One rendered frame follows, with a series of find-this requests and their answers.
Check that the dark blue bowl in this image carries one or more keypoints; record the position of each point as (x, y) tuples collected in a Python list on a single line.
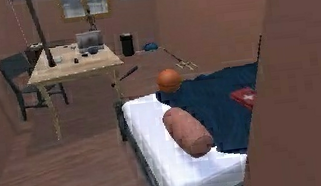
[(93, 50)]

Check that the white bed with blue blanket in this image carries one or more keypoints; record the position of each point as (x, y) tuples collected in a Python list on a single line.
[(190, 164)]

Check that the pink bolster pillow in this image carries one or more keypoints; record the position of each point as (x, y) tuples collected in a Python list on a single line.
[(188, 132)]

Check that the light wooden desk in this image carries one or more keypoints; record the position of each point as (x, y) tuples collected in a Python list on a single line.
[(75, 65)]

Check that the black baseball bat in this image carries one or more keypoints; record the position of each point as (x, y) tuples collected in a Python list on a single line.
[(126, 75)]

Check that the dark floor lamp pole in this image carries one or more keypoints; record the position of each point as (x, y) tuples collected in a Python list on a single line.
[(40, 31)]

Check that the grey open laptop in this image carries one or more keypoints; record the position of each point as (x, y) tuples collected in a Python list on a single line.
[(89, 41)]

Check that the red book with white cross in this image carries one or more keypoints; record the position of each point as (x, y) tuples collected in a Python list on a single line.
[(245, 97)]

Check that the orange basketball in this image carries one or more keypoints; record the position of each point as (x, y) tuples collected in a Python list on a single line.
[(168, 80)]

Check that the wooden framed window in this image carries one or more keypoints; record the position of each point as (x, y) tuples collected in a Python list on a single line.
[(83, 2)]

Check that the small white cup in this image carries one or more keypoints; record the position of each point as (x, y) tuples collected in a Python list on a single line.
[(58, 59)]

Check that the dark grey chair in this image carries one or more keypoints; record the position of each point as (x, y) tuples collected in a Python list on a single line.
[(19, 77)]

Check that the small black desk item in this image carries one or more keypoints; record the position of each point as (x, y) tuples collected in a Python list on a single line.
[(76, 60)]

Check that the black trash can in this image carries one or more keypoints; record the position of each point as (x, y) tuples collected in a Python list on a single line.
[(127, 44)]

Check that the blue cloth on floor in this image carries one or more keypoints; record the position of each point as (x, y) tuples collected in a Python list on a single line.
[(150, 46)]

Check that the small dark figurine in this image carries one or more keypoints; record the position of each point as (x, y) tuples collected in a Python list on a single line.
[(91, 20)]

